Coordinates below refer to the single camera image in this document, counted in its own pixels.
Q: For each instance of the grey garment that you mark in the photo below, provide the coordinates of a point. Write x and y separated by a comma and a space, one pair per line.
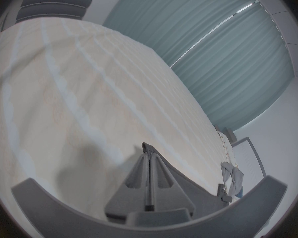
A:
234, 180

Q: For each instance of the blue-green curtain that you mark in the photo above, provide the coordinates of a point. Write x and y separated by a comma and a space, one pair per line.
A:
238, 71
164, 21

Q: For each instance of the bed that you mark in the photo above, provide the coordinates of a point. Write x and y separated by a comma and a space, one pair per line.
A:
89, 95

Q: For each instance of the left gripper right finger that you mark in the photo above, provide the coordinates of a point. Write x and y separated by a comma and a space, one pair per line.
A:
175, 199

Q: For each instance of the white printed pillow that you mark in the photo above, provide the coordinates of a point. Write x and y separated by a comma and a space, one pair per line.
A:
227, 150

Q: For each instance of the dark blue garment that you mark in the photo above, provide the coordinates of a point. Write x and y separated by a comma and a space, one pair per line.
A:
239, 195

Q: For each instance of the black long-sleeved top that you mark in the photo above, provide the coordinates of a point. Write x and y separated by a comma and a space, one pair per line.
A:
188, 185

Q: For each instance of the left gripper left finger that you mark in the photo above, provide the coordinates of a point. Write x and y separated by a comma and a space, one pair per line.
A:
124, 201

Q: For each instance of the black chest of drawers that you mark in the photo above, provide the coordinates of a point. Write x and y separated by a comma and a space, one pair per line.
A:
52, 11

